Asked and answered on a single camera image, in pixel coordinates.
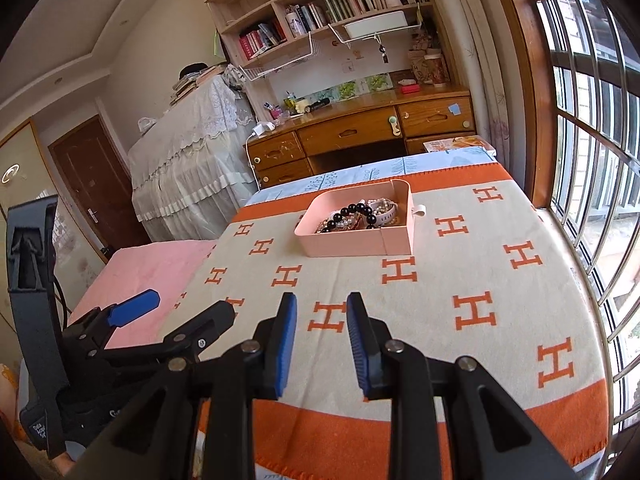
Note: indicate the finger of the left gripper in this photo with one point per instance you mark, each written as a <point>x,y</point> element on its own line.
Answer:
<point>135,307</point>
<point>193,337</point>

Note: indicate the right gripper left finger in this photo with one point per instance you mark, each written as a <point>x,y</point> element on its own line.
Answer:
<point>279,348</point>

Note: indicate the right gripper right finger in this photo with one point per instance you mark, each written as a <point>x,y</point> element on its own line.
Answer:
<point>365,347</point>

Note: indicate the pink jewelry tray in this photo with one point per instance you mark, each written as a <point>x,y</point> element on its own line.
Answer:
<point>339,223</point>

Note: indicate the pink blanket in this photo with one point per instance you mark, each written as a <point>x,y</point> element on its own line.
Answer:
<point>166,267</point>

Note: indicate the orange H-pattern blanket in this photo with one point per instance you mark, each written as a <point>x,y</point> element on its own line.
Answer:
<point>485,279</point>

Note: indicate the brown wooden door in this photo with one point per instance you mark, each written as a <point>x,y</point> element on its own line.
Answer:
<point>99,183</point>

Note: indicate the white lace covered piano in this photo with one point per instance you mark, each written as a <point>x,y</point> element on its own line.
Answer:
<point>189,172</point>

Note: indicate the white power adapter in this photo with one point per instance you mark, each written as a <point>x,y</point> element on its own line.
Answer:
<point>263,128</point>

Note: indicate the light blue bed sheet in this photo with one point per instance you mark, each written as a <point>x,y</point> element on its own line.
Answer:
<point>397,167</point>

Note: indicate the orange magazine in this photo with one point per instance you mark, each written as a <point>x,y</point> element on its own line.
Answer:
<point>457,142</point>

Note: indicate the wooden desk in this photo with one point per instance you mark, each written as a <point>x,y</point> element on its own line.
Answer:
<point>369,128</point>

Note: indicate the black flashlight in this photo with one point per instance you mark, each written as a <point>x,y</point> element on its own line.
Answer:
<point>316,105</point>

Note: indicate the red box on desk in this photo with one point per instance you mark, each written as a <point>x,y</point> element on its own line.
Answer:
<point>409,88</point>

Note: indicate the wooden bookshelf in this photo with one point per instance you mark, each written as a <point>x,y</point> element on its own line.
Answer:
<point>364,46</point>

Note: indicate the window metal grille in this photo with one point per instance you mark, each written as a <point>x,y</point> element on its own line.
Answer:
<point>595,195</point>

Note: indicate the white wire shelf basket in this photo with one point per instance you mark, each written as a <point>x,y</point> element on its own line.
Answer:
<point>280,58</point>

